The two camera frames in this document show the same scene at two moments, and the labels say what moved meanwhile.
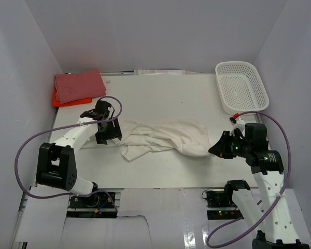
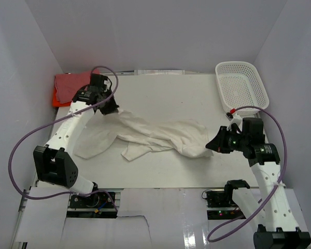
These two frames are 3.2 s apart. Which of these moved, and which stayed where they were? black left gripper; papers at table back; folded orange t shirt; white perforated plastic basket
Moved: black left gripper
Stayed: white perforated plastic basket; papers at table back; folded orange t shirt
